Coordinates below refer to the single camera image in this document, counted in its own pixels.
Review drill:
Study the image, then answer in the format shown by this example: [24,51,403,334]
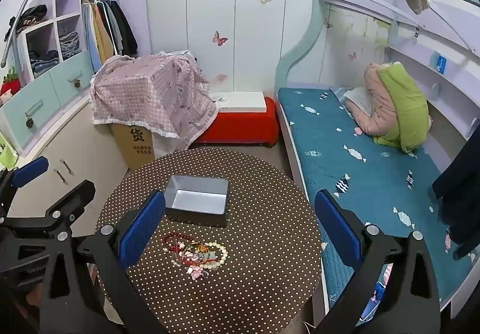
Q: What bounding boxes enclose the round brown polka dot table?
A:
[95,148,324,334]

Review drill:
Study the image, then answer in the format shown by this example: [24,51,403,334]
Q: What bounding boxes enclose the pink checked cloth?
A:
[89,51,219,140]

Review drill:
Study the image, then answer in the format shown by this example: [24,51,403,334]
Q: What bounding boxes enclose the rectangular metal tin box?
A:
[164,174,230,228]

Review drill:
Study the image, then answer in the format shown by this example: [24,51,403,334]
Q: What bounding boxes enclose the curved metal pole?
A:
[0,0,67,68]

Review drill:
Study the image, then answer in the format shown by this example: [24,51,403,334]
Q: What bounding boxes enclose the red string bracelet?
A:
[173,253,218,268]

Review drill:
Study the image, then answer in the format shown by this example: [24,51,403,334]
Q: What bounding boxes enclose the teal bunk bed frame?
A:
[275,0,480,327]

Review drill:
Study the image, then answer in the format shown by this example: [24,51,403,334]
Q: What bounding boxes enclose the striped folded clothes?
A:
[58,32,80,57]

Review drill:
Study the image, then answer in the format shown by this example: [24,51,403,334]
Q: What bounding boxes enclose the blue folded jeans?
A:
[28,50,60,74]

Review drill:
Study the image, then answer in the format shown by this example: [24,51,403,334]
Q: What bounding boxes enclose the dark folded clothes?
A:
[9,5,49,35]

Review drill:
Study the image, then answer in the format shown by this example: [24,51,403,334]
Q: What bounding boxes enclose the white flat board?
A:
[210,91,267,113]

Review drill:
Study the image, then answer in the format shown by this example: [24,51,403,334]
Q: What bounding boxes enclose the beige hanging cloth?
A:
[403,0,430,15]

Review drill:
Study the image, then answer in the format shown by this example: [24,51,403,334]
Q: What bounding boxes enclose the dark navy garment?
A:
[431,128,480,260]

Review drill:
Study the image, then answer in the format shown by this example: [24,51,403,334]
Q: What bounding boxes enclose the red box with green plant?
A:
[0,67,21,98]

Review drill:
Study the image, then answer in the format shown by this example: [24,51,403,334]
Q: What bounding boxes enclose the cream low cabinet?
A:
[7,98,130,237]

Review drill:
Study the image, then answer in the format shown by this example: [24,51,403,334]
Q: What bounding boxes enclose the white pillow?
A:
[343,87,374,113]

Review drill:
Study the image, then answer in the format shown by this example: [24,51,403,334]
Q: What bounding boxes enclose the green quilt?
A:
[373,61,431,154]

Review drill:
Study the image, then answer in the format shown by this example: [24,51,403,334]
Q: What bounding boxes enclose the dark red bead bracelet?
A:
[162,232,194,256]

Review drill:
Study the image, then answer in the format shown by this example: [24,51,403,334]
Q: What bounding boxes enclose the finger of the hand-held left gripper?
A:
[0,180,97,245]
[0,156,50,215]

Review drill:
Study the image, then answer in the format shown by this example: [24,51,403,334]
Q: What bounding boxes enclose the white wardrobe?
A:
[144,0,319,95]

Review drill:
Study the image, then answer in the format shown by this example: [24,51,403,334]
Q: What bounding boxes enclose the cream bead bracelet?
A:
[198,241,229,269]

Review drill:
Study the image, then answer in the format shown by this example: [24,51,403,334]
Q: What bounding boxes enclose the pink quilt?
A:
[343,62,398,136]

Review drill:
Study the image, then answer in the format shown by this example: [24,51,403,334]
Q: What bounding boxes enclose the green bag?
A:
[0,133,17,169]

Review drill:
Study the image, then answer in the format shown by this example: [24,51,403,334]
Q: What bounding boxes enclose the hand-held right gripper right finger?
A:
[314,189,441,334]

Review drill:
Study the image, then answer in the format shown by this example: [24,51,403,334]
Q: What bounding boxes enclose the red stool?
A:
[191,97,280,149]

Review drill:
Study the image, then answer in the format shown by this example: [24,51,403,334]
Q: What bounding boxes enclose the row of hanging clothes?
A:
[81,0,139,72]

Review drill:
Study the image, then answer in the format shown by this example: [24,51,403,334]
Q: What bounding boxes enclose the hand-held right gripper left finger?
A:
[39,189,167,334]

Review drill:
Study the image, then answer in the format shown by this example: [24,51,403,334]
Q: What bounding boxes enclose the pink flower pendant chain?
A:
[189,264,211,280]

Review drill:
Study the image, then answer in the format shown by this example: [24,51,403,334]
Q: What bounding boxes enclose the teal printed bed sheet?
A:
[277,87,477,301]

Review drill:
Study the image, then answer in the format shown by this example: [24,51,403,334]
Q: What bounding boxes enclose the brown cardboard box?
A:
[110,120,156,170]

